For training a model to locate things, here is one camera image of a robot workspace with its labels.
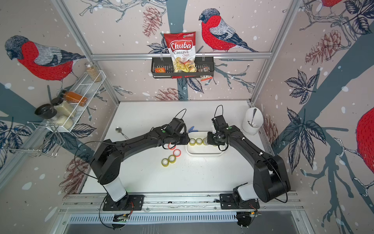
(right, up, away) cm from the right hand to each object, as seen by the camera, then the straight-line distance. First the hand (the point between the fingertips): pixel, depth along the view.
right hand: (208, 139), depth 87 cm
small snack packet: (-2, +39, +3) cm, 39 cm away
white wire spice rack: (-74, +32, -2) cm, 81 cm away
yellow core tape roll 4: (-6, -3, +9) cm, 11 cm away
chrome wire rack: (-79, -1, -18) cm, 81 cm away
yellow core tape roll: (-23, -13, +2) cm, 26 cm away
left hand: (-11, +1, -2) cm, 11 cm away
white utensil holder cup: (+32, +11, +10) cm, 35 cm away
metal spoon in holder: (+32, +17, +8) cm, 37 cm away
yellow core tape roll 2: (-27, -14, +1) cm, 30 cm away
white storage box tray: (-1, -7, +1) cm, 7 cm away
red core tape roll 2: (-20, -10, +5) cm, 23 cm away
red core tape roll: (-21, -2, -14) cm, 25 cm away
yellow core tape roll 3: (-10, -3, +7) cm, 13 cm away
